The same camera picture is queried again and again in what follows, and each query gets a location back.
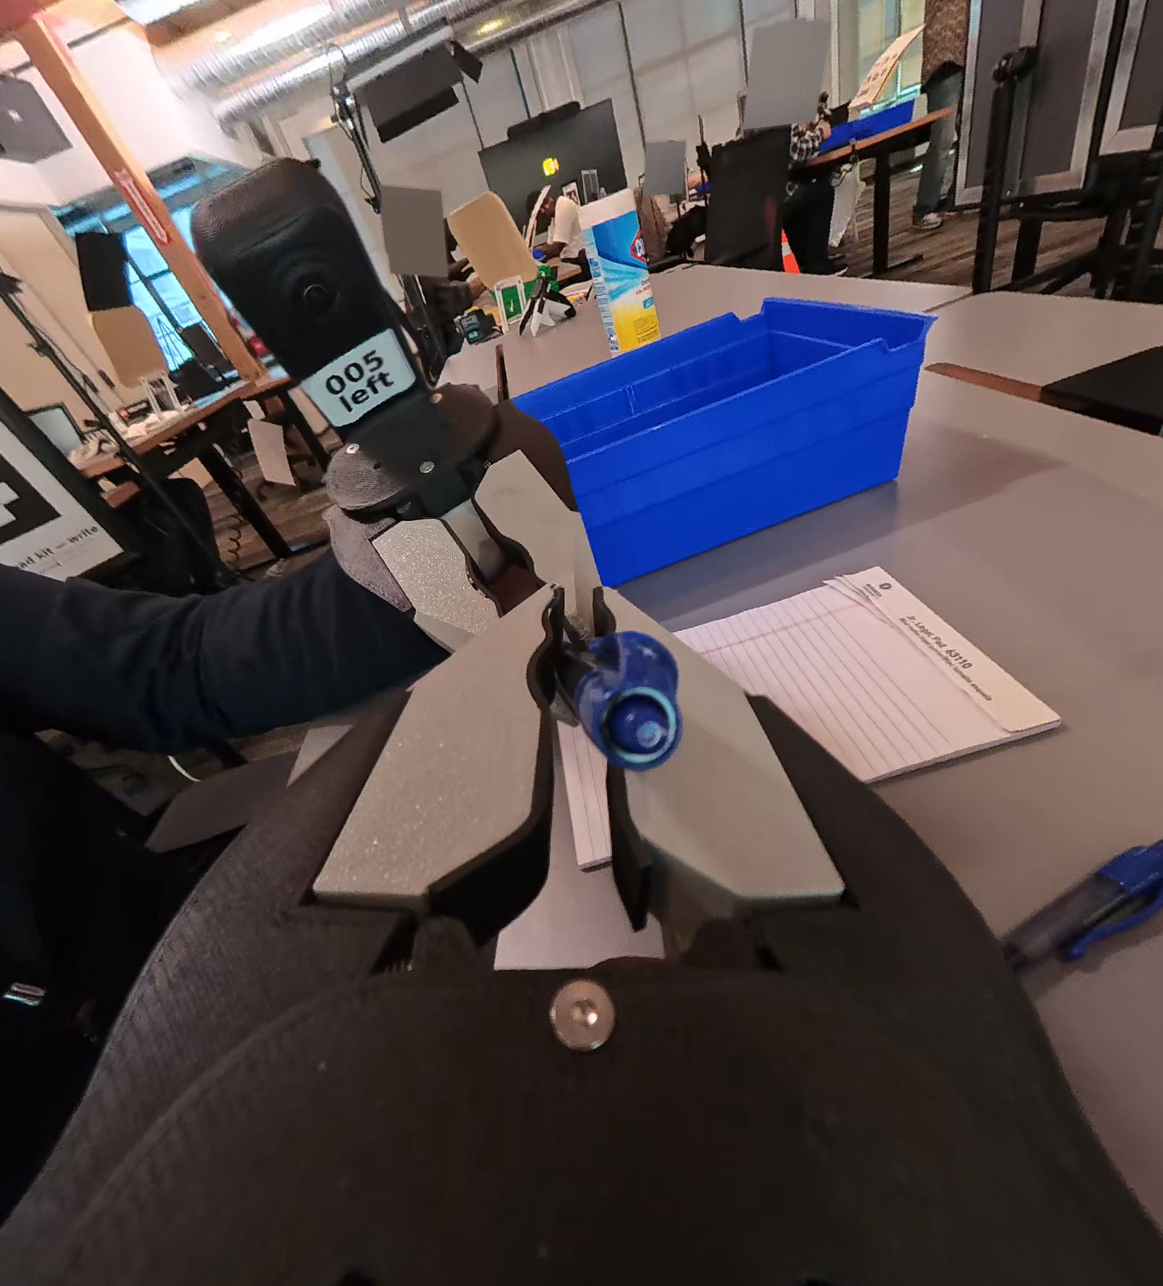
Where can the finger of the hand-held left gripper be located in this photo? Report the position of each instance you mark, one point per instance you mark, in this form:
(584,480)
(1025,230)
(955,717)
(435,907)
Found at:
(430,583)
(541,523)

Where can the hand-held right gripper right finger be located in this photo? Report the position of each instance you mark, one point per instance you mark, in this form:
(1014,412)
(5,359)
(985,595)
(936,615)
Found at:
(742,804)

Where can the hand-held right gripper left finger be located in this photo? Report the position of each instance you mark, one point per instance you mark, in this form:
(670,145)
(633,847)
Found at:
(441,794)

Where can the blue retractable pen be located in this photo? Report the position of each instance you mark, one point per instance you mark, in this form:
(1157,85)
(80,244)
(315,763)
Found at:
(1102,894)
(631,724)

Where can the white legal pad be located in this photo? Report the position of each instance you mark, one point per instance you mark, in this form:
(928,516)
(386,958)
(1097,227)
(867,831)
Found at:
(841,684)

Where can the blue plastic bin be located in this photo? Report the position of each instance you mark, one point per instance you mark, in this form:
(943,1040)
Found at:
(742,452)

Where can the person's left forearm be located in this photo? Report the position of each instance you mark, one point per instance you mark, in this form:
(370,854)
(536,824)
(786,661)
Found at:
(139,653)

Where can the wooden background desk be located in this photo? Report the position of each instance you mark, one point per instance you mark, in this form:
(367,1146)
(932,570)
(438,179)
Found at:
(199,402)
(892,130)

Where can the grey desk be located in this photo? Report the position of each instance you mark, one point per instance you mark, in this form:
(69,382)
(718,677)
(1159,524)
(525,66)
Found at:
(1042,552)

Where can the paned window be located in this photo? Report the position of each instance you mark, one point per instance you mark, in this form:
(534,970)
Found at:
(154,276)

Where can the beige board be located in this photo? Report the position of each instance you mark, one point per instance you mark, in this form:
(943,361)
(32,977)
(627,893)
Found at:
(128,347)

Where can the black flag panel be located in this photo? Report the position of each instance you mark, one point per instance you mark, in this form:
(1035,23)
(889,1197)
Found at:
(100,271)

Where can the black studio light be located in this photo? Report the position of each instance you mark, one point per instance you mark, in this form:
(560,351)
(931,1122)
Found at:
(410,90)

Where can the white yellow wipes canister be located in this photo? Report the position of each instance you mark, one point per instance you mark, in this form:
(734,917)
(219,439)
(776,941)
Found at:
(621,271)

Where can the black monitor screen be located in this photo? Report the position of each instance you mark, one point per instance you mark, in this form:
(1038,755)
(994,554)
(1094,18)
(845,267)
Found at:
(550,151)

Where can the orange cone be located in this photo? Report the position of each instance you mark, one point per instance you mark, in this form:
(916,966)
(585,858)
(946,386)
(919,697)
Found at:
(792,256)

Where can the black phone on table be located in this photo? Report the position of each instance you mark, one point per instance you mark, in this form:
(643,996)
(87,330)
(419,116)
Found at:
(1143,388)

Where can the grey partition panel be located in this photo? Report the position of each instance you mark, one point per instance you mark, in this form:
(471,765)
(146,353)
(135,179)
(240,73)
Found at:
(1033,81)

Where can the wooden post red label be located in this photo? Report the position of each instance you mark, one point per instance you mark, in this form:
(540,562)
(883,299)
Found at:
(128,181)

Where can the silver ventilation duct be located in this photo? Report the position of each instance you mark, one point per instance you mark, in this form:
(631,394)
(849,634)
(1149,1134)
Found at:
(340,46)

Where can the black wall speaker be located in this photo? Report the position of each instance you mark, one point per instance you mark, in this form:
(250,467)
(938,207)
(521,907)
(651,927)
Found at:
(13,118)

